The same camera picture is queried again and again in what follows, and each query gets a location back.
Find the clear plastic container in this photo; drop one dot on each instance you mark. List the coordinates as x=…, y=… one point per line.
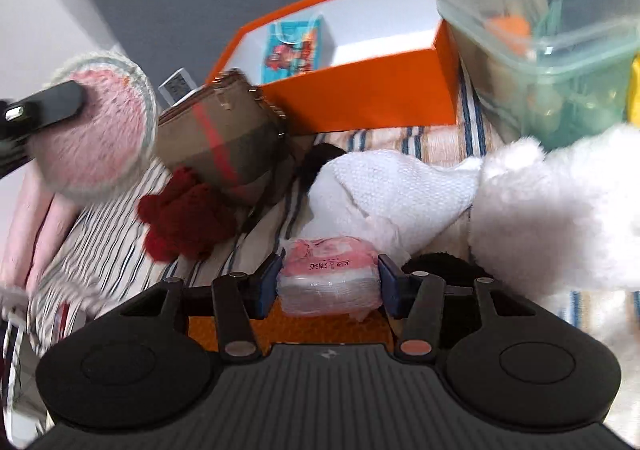
x=550, y=94

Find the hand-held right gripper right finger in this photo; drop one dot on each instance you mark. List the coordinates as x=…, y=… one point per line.
x=392, y=292

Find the blue printed packet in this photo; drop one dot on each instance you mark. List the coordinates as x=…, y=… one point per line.
x=292, y=49

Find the white fluffy plush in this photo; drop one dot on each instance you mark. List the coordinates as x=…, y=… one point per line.
x=550, y=210

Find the orange honeycomb mesh pad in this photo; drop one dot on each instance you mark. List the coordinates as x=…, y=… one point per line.
x=320, y=327

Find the dark cloth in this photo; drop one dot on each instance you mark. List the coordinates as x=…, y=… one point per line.
x=317, y=162

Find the brown handbag with red stripe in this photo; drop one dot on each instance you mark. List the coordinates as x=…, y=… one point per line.
x=220, y=129

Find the pink tissue packet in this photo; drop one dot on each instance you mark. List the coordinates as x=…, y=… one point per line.
x=327, y=290

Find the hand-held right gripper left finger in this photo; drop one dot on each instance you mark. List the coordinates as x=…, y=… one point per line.
x=267, y=287

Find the white knitted cloth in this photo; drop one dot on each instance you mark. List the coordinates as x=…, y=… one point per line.
x=400, y=190

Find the small white digital clock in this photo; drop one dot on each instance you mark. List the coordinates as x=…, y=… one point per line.
x=176, y=87

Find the pink round plush pad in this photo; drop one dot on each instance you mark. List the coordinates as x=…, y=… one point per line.
x=95, y=144

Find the narrow striped quilt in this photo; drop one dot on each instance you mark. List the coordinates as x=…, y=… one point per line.
x=115, y=240

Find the red knitted item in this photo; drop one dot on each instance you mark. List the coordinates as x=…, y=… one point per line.
x=185, y=215

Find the orange storage box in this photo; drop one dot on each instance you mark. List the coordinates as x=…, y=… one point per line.
x=360, y=94

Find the small orange item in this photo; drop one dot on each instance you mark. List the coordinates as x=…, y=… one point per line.
x=510, y=32

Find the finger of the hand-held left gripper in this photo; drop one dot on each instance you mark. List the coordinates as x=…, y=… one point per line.
x=47, y=104

